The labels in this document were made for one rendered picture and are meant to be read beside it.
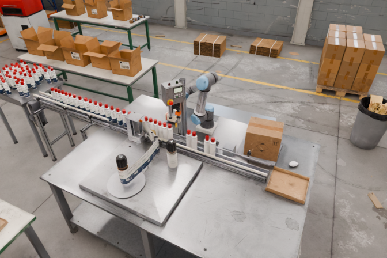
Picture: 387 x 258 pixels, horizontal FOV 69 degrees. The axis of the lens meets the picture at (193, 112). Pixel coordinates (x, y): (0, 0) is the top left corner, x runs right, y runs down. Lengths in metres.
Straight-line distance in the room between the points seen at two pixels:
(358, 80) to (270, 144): 3.21
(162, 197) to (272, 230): 0.84
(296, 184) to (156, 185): 1.14
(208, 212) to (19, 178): 2.67
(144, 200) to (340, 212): 2.20
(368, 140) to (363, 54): 1.55
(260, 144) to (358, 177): 1.82
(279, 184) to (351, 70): 3.30
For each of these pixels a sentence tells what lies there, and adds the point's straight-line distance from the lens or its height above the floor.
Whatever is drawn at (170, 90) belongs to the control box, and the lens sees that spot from 2.41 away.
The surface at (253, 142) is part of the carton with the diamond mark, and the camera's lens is 2.54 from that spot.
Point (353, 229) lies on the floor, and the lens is 3.53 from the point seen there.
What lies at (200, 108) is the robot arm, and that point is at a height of 1.18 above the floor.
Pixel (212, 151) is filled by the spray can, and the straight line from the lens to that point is 2.51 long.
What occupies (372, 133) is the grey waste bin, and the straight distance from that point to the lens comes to 4.35.
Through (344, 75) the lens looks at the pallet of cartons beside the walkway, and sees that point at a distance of 5.44.
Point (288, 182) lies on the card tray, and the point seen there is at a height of 0.83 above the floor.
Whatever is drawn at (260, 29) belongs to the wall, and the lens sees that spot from 7.70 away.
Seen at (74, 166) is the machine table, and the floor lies 0.83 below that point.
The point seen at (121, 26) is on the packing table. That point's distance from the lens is 6.24.
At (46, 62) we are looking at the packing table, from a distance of 5.04.
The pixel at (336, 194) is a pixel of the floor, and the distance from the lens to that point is 3.76.
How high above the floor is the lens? 2.67
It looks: 35 degrees down
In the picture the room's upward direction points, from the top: 1 degrees counter-clockwise
